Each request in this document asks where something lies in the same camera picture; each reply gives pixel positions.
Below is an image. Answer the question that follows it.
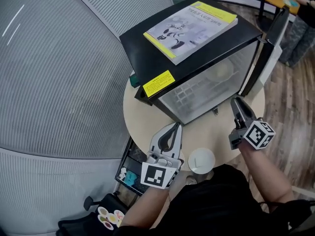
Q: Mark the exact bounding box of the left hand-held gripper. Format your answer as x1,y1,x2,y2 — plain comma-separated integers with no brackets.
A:
141,122,185,190

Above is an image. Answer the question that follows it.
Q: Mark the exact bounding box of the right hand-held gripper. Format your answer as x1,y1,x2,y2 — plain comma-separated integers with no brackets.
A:
228,97,277,151

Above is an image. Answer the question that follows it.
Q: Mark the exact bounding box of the white round plate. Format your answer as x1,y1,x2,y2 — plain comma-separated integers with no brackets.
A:
206,58,235,82
188,147,217,175

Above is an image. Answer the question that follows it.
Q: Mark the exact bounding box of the black mini fridge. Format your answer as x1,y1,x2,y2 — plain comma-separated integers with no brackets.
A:
119,0,290,125

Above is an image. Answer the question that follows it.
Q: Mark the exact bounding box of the person's left forearm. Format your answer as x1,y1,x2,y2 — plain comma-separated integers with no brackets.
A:
120,187,170,230

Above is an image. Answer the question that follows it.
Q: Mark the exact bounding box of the person's right forearm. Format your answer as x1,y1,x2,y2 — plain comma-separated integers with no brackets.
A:
237,141,295,204

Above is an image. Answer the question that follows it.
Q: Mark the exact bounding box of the black mesh cart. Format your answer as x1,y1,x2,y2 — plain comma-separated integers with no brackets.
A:
115,136,153,196

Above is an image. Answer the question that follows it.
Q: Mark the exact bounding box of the small blue object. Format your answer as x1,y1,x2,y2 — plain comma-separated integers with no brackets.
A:
124,171,137,185

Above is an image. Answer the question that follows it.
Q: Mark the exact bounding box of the black square pen holder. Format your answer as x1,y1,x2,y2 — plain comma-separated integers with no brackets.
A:
134,86,155,106

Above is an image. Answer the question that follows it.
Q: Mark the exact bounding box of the dark green box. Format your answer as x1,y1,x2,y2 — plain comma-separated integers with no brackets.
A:
129,73,141,89

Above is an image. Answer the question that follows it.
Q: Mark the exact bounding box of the person's black clothing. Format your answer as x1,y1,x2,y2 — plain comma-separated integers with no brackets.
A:
115,163,315,236

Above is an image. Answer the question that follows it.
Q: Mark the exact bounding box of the grey and yellow book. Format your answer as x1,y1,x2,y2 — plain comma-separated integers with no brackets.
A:
143,0,239,66

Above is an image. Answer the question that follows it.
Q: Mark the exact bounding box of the white furniture base bar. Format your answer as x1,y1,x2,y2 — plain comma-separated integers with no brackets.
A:
291,185,315,200

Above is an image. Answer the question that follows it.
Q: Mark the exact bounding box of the black mesh office chair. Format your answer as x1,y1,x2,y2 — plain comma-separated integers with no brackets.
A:
58,193,128,236

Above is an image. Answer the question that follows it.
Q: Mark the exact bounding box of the glass partition with blinds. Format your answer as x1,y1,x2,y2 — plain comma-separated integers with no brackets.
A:
0,0,173,236

